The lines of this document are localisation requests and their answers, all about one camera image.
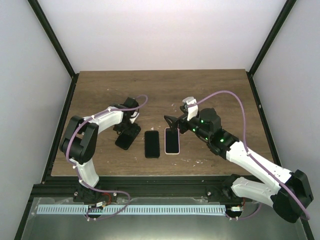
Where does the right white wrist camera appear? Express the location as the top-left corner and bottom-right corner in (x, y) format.
(182, 96), (199, 121)

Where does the black phone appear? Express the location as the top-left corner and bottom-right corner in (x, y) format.
(115, 134), (138, 151)

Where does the black phone case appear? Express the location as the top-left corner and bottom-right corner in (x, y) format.
(144, 130), (161, 159)

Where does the white phone case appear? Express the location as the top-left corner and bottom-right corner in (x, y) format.
(163, 127), (181, 155)

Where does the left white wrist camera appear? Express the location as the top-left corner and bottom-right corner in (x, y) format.
(129, 111), (140, 124)

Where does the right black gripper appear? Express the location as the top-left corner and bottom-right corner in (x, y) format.
(164, 106), (211, 141)

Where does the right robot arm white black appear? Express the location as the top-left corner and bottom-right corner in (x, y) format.
(164, 108), (314, 223)

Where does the black aluminium frame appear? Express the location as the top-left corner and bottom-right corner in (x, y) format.
(14, 0), (320, 240)

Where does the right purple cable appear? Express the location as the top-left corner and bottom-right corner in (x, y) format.
(196, 90), (311, 221)

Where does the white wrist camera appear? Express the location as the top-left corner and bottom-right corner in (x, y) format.
(182, 96), (199, 121)
(129, 111), (140, 124)

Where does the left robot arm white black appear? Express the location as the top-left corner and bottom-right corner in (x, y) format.
(59, 97), (141, 202)

